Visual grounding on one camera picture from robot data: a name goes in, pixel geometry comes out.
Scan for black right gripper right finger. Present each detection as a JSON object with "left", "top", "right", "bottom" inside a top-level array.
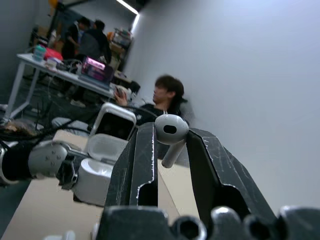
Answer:
[{"left": 187, "top": 127, "right": 277, "bottom": 219}]

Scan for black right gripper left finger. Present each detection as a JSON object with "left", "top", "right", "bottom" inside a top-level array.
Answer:
[{"left": 104, "top": 121, "right": 159, "bottom": 208}]

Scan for white earbud charging case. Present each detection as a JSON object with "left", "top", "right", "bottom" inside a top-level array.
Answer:
[{"left": 72, "top": 133, "right": 130, "bottom": 207}]

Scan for white earbud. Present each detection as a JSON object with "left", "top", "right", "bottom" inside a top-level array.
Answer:
[{"left": 154, "top": 113, "right": 190, "bottom": 168}]

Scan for seated person in black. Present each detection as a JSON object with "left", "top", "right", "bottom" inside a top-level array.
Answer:
[{"left": 113, "top": 73, "right": 196, "bottom": 126}]

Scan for white table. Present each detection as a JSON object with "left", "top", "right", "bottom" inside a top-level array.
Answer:
[{"left": 4, "top": 52, "right": 116, "bottom": 120}]

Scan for open laptop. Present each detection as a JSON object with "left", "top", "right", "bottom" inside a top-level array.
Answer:
[{"left": 77, "top": 56, "right": 115, "bottom": 91}]

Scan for red box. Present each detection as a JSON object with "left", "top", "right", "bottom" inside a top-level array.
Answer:
[{"left": 43, "top": 47, "right": 64, "bottom": 62}]

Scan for storage shelf with items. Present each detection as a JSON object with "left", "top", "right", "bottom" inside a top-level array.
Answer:
[{"left": 106, "top": 26, "right": 134, "bottom": 71}]

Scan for teal stacked containers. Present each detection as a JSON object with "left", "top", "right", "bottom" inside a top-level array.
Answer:
[{"left": 32, "top": 44, "right": 46, "bottom": 61}]

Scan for standing person in grey hoodie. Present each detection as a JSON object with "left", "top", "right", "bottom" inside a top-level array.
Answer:
[{"left": 77, "top": 19, "right": 113, "bottom": 66}]

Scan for standing person in black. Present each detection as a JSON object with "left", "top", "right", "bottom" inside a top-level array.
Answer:
[{"left": 61, "top": 16, "right": 91, "bottom": 61}]

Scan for ceiling light strip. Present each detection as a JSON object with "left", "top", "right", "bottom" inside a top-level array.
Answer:
[{"left": 115, "top": 0, "right": 141, "bottom": 16}]

